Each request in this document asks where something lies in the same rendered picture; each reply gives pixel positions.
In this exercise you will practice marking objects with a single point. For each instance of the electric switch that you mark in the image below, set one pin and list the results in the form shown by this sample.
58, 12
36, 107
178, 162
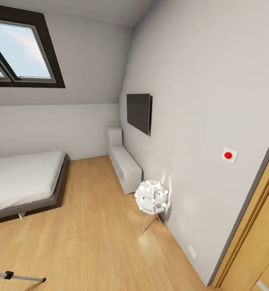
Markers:
229, 155

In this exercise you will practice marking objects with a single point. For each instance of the bed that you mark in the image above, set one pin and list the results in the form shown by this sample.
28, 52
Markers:
29, 182

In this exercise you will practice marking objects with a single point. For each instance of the fixed window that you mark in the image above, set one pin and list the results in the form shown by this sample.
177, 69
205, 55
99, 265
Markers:
27, 55

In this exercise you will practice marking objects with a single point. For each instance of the wall socket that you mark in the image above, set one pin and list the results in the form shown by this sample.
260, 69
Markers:
192, 252

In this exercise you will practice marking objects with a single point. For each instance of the bookcase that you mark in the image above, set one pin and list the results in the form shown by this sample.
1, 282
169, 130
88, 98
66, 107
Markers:
128, 171

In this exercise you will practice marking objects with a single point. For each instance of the camera tripod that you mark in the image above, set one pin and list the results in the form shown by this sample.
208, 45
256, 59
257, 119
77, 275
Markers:
10, 274

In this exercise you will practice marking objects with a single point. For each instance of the wall mounted tv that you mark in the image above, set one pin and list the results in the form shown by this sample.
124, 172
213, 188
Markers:
138, 106

